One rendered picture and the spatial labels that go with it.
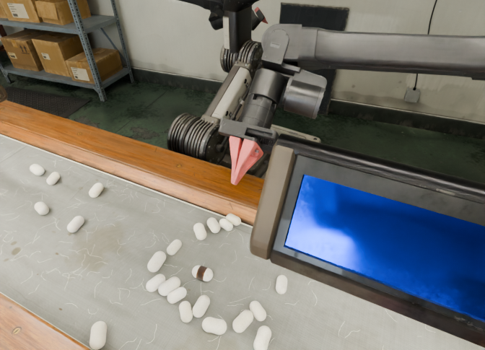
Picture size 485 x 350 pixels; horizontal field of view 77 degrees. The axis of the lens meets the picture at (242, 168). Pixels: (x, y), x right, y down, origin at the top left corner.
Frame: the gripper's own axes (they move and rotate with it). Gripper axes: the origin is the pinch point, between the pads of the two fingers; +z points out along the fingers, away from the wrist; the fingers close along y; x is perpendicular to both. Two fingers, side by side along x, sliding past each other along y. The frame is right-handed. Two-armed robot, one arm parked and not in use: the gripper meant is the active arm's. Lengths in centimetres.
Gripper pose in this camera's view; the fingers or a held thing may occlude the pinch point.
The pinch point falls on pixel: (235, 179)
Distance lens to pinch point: 52.2
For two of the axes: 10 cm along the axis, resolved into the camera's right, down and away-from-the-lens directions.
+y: 9.1, 2.7, -3.3
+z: -3.2, 9.4, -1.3
